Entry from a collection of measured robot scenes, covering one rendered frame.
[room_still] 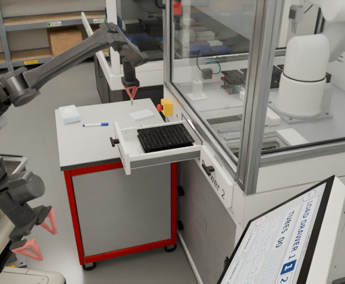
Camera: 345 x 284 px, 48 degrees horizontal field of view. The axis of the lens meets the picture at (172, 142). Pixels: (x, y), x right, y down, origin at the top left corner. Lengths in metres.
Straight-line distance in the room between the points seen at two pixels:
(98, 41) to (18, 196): 0.61
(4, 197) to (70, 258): 1.48
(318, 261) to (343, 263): 1.11
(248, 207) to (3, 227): 0.87
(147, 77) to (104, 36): 1.16
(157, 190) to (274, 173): 0.87
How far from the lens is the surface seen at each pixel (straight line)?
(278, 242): 0.96
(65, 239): 2.60
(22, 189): 0.99
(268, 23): 1.09
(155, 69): 2.49
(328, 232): 0.90
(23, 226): 1.07
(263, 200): 1.40
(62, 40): 5.41
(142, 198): 2.07
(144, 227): 2.20
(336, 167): 1.49
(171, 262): 2.38
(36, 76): 1.39
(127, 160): 1.60
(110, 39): 1.36
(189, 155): 1.69
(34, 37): 5.80
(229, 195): 1.44
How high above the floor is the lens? 1.77
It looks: 31 degrees down
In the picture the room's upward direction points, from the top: straight up
